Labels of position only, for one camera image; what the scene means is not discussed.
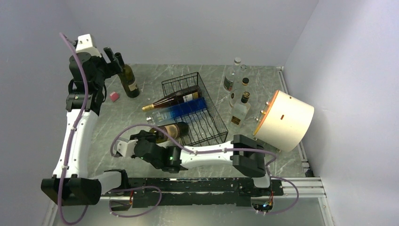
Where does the blue clear glass bottle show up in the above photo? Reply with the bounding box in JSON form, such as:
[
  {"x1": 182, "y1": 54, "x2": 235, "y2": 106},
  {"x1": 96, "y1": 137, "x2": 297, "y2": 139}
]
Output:
[{"x1": 146, "y1": 97, "x2": 207, "y2": 125}]

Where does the black wire wine rack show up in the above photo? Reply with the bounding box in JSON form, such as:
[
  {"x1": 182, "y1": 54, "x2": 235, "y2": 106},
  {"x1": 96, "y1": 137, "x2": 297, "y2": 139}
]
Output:
[{"x1": 161, "y1": 72, "x2": 228, "y2": 146}]

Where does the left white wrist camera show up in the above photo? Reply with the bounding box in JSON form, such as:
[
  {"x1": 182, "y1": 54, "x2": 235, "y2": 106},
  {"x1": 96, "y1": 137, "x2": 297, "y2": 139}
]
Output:
[{"x1": 75, "y1": 34, "x2": 102, "y2": 57}]

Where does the beige cylindrical lamp shade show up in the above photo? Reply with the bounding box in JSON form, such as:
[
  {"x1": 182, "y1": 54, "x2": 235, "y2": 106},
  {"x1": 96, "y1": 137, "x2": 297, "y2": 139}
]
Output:
[{"x1": 253, "y1": 90, "x2": 314, "y2": 152}]

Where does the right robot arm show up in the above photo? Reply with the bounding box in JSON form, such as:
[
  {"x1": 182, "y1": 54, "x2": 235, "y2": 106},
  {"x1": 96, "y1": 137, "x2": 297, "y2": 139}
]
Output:
[{"x1": 104, "y1": 47, "x2": 277, "y2": 195}]

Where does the dark green black-capped bottle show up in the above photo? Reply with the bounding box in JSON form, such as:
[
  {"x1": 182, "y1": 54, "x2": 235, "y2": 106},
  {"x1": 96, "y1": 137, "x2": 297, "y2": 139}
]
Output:
[{"x1": 115, "y1": 52, "x2": 140, "y2": 98}]

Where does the frosted clear slim bottle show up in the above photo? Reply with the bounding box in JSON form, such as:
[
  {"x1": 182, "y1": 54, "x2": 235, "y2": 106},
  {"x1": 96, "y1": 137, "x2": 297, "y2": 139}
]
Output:
[{"x1": 223, "y1": 57, "x2": 241, "y2": 92}]

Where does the clear bottle white label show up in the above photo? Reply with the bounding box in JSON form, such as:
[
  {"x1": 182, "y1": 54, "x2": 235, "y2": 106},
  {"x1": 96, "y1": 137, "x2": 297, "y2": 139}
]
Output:
[{"x1": 229, "y1": 77, "x2": 249, "y2": 108}]

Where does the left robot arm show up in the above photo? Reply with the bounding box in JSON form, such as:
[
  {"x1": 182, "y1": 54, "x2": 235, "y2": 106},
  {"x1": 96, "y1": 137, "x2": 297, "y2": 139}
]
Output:
[{"x1": 40, "y1": 48, "x2": 130, "y2": 206}]

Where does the green bottle silver cap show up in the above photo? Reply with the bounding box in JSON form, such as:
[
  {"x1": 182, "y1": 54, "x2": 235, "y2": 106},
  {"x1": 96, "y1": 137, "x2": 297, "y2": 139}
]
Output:
[{"x1": 149, "y1": 122, "x2": 189, "y2": 144}]

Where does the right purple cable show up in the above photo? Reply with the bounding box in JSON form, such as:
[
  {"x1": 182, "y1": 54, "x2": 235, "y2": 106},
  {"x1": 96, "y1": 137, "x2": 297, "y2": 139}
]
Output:
[{"x1": 110, "y1": 124, "x2": 300, "y2": 216}]

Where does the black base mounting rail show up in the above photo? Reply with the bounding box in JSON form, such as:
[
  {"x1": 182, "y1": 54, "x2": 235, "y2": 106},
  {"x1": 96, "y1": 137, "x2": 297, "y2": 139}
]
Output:
[{"x1": 105, "y1": 178, "x2": 284, "y2": 208}]

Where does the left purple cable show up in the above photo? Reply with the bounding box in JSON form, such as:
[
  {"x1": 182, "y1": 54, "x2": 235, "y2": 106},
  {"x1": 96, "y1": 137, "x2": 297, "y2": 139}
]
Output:
[{"x1": 57, "y1": 32, "x2": 91, "y2": 226}]

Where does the clear bottle orange black label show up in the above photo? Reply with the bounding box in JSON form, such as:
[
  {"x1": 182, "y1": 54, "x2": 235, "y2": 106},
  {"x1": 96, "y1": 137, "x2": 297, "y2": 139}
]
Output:
[{"x1": 231, "y1": 91, "x2": 251, "y2": 127}]

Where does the purple cable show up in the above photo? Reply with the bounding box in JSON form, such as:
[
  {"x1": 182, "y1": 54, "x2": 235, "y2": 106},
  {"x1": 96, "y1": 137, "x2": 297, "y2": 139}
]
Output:
[
  {"x1": 110, "y1": 124, "x2": 300, "y2": 216},
  {"x1": 57, "y1": 32, "x2": 91, "y2": 226}
]

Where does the dark red gold-capped bottle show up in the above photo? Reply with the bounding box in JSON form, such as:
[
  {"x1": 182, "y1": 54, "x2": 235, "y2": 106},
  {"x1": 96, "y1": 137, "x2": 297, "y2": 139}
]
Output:
[{"x1": 142, "y1": 86, "x2": 202, "y2": 112}]

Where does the pink rectangular eraser block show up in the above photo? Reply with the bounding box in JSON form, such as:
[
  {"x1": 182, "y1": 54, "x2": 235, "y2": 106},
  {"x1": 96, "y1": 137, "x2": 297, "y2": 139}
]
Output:
[{"x1": 109, "y1": 92, "x2": 120, "y2": 102}]

